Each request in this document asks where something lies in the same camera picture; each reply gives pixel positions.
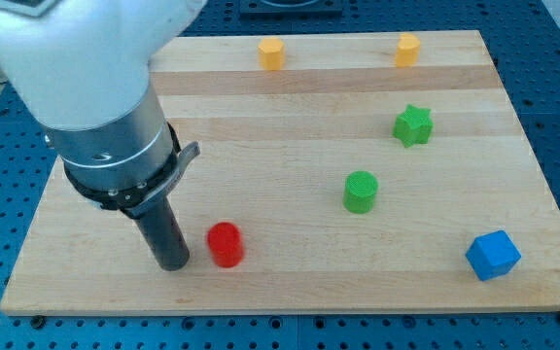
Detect green cylinder block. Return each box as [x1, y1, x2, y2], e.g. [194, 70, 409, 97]
[342, 170, 379, 214]

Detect green star block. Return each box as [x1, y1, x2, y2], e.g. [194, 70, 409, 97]
[393, 104, 434, 148]

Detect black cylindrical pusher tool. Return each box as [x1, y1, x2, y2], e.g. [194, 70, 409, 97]
[134, 197, 190, 271]

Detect yellow half-round block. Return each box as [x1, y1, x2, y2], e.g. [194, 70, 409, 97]
[395, 33, 421, 67]

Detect wooden board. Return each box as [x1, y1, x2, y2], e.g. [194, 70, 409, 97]
[0, 30, 560, 316]

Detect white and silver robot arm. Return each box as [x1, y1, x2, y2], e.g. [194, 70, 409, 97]
[0, 0, 206, 191]

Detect yellow hexagon block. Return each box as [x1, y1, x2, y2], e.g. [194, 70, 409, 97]
[258, 37, 286, 71]

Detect red cylinder block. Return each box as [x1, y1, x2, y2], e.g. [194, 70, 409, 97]
[207, 222, 245, 268]

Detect blue cube block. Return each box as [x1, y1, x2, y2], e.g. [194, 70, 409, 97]
[466, 230, 522, 281]

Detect black clamp ring with lever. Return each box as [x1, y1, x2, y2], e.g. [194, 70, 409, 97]
[62, 122, 201, 220]

